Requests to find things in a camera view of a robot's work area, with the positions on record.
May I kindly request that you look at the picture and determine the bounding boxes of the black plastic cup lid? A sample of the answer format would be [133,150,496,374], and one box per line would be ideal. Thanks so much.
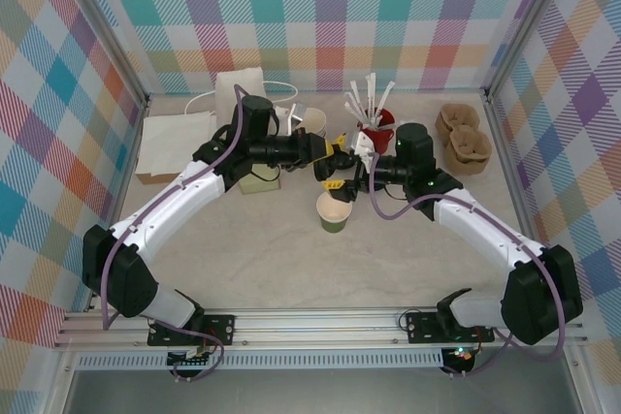
[334,150,359,172]

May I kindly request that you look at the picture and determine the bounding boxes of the white green paper gift bag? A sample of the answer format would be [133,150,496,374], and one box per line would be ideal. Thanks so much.
[186,67,300,197]

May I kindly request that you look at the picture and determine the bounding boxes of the red enamel mug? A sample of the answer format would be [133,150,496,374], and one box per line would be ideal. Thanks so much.
[357,111,398,156]

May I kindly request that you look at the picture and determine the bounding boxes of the white paper napkin stack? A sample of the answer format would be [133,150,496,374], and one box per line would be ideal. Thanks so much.
[139,111,225,177]

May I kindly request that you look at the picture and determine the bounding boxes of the brown cardboard napkin box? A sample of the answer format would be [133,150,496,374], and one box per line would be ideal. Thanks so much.
[134,170,184,186]

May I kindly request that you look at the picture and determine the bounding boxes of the small lit circuit board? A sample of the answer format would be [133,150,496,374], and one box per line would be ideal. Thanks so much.
[443,345,476,363]

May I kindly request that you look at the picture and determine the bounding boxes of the grey metal base panel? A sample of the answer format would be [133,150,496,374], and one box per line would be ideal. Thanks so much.
[48,367,598,414]

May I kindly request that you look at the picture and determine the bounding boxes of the small black circuit board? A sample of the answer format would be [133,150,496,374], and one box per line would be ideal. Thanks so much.
[167,348,217,369]

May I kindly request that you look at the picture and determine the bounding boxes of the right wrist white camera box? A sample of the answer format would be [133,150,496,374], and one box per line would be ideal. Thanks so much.
[349,130,378,166]

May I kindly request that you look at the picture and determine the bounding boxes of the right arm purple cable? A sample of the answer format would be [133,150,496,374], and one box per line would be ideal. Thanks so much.
[361,151,568,379]

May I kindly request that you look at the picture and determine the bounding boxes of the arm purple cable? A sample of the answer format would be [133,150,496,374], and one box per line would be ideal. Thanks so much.
[102,83,244,382]
[361,151,568,379]

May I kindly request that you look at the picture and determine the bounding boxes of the aluminium side frame rail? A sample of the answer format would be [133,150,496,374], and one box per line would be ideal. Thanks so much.
[483,92,555,307]
[85,96,150,313]

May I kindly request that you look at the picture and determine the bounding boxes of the wide aluminium mounting rail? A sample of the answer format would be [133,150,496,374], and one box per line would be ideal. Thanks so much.
[52,306,591,351]

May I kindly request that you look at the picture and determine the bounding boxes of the aluminium upright frame post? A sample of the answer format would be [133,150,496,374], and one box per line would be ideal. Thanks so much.
[483,0,576,100]
[56,0,150,108]

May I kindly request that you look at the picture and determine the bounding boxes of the slotted grey cable duct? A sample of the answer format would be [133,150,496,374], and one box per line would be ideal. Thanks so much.
[76,354,445,370]

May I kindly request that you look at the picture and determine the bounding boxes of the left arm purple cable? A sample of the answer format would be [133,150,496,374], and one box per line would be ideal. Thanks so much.
[102,83,244,382]

